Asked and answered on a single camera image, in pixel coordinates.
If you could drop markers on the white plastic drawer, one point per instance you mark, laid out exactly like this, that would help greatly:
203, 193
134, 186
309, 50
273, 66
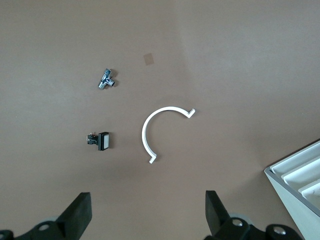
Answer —
313, 191
300, 156
307, 172

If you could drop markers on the brown tape patch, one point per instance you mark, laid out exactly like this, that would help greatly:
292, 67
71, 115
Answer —
149, 59

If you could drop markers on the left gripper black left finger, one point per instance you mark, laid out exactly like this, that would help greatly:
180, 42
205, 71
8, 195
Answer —
72, 220

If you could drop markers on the white compartment tray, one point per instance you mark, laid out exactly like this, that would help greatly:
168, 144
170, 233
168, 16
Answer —
295, 212

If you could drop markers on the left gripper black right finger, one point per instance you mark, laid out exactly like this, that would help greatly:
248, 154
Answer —
220, 222

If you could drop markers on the black switch white face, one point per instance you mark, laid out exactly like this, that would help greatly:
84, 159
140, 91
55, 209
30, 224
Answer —
103, 141

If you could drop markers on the chrome T pipe fitting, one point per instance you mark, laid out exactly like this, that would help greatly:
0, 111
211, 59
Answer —
106, 80

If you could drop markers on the white curved plastic clip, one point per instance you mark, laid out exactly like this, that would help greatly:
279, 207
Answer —
143, 132

